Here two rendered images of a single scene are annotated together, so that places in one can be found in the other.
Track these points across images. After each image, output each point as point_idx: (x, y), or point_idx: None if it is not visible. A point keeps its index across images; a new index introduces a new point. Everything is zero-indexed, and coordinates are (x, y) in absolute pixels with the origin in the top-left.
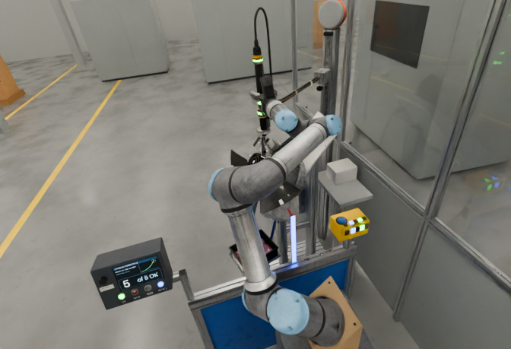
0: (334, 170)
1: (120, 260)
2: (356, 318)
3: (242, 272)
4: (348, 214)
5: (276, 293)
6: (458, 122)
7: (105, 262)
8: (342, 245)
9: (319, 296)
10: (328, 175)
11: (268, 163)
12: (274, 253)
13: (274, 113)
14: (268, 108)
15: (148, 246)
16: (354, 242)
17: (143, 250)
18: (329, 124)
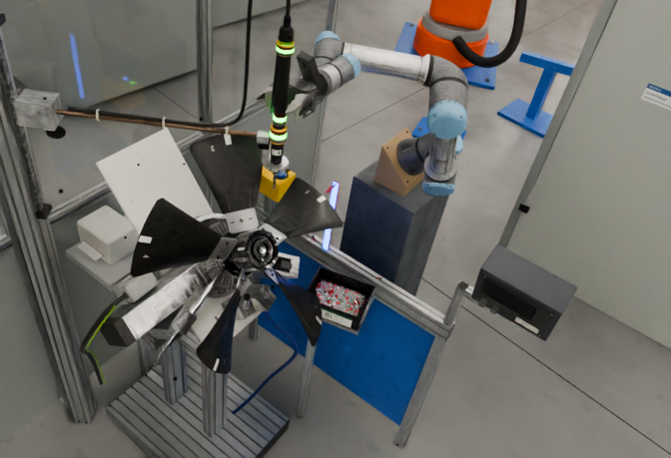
0: (130, 229)
1: (541, 270)
2: (403, 130)
3: (371, 302)
4: (265, 171)
5: None
6: (208, 9)
7: (557, 284)
8: (269, 215)
9: (401, 154)
10: (121, 252)
11: (437, 57)
12: (324, 275)
13: (348, 70)
14: (335, 78)
15: (503, 262)
16: (257, 206)
17: (512, 262)
18: (338, 38)
